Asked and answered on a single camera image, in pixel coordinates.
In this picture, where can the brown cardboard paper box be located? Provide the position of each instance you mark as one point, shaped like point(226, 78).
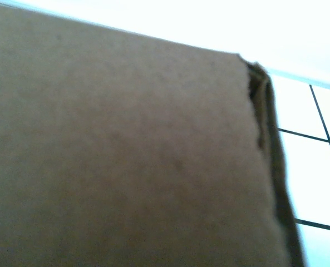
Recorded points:
point(125, 153)

